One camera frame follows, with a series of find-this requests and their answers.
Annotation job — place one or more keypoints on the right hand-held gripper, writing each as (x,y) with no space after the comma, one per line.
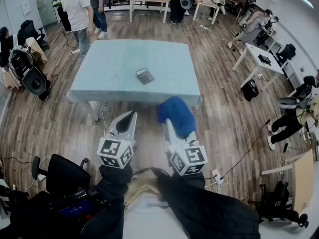
(192,155)

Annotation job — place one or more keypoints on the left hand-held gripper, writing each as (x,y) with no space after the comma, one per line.
(112,149)

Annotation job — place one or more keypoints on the blue cloth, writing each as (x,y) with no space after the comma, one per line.
(178,116)

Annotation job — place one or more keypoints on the black calculator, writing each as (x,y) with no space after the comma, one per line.
(145,75)

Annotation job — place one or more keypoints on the person's right forearm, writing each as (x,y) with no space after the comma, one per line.
(199,208)

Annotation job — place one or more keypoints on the person's left forearm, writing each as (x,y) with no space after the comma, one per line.
(112,183)

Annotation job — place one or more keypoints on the light blue tablecloth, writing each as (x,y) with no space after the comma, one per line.
(112,68)

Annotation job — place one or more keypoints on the black office chair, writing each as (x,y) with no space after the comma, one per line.
(64,173)
(279,200)
(31,30)
(286,52)

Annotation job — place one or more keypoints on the black bag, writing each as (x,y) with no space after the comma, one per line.
(249,90)

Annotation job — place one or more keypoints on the person's white shirt torso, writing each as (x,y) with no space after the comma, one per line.
(149,223)

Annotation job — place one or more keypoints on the white charger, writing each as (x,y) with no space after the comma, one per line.
(41,177)

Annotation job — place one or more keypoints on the grey backpack unit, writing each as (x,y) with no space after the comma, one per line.
(30,73)
(186,0)
(289,102)

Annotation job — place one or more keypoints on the white table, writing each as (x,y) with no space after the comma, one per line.
(256,55)

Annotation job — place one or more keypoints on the black phone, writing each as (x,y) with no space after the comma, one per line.
(285,148)

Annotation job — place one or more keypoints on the black box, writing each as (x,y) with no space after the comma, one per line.
(264,59)

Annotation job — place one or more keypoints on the white wall notice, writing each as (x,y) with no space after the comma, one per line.
(25,7)

